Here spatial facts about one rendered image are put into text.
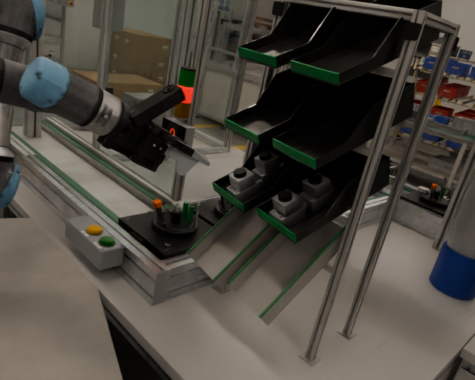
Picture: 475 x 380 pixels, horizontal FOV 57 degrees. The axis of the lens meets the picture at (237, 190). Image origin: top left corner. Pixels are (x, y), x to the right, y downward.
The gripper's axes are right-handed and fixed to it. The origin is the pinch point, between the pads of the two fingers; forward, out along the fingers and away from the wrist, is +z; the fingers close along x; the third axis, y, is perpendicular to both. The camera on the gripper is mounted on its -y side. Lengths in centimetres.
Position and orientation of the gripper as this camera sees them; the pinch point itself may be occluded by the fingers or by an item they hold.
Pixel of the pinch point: (197, 152)
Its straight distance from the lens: 93.3
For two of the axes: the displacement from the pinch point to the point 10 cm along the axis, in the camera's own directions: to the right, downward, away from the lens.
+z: 6.5, 3.4, 6.8
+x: 5.6, 4.0, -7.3
